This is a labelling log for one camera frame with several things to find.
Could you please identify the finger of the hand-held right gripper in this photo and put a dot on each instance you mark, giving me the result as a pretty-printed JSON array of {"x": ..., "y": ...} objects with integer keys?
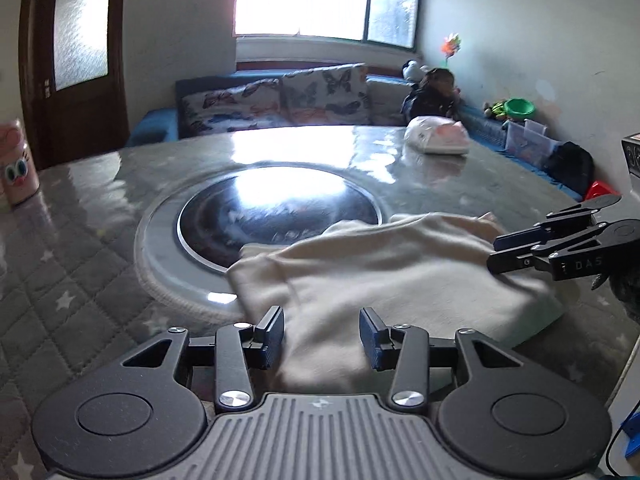
[
  {"x": 512, "y": 240},
  {"x": 510, "y": 262}
]

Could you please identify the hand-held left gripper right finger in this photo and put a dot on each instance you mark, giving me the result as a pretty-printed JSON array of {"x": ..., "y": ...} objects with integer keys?
[{"x": 371, "y": 336}]

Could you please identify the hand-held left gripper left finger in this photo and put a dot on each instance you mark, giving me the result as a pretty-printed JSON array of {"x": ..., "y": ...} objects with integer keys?
[{"x": 272, "y": 334}]

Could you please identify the cream sweater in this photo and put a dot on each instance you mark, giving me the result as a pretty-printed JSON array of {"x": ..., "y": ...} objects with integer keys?
[{"x": 390, "y": 270}]

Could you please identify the red plastic object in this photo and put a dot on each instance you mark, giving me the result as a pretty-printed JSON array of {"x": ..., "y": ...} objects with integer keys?
[{"x": 602, "y": 191}]

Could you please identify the grey speaker box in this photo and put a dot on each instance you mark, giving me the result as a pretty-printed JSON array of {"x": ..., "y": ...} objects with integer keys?
[{"x": 632, "y": 155}]

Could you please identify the black bag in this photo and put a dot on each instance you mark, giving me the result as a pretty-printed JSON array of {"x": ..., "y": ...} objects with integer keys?
[{"x": 570, "y": 167}]

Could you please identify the clear plastic box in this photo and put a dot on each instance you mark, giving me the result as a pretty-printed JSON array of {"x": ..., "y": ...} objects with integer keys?
[{"x": 530, "y": 142}]

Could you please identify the round built-in induction cooker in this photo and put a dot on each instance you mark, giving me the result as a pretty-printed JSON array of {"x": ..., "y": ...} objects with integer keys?
[{"x": 260, "y": 210}]

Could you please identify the soft tissue pack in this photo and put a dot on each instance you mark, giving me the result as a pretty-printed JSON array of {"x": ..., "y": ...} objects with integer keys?
[{"x": 437, "y": 135}]

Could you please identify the green plush toy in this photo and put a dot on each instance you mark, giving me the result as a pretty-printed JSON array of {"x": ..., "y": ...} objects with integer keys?
[{"x": 494, "y": 110}]

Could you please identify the green plastic bowl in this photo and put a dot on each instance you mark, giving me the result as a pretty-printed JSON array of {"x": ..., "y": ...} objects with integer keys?
[{"x": 520, "y": 107}]

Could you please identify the plain beige cushion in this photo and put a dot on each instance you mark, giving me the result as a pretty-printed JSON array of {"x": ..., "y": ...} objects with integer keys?
[{"x": 387, "y": 100}]

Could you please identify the blue plastic object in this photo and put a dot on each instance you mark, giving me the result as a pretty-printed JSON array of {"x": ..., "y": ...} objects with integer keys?
[{"x": 631, "y": 435}]

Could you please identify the panda plush toy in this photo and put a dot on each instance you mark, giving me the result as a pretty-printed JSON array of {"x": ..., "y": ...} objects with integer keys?
[{"x": 414, "y": 70}]

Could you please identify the colourful pinwheel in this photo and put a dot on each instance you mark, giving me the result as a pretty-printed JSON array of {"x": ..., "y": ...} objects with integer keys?
[{"x": 451, "y": 46}]

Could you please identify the blue sofa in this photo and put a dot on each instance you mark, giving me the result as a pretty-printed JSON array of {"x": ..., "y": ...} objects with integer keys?
[{"x": 155, "y": 130}]

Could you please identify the square butterfly print cushion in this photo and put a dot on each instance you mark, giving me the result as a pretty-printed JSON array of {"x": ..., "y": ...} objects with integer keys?
[{"x": 325, "y": 92}]

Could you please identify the pink cartoon face bottle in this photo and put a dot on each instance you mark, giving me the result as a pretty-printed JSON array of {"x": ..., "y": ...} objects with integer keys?
[{"x": 17, "y": 170}]

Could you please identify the dark wooden glass door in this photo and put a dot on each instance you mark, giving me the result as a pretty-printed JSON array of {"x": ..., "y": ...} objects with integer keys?
[{"x": 75, "y": 95}]

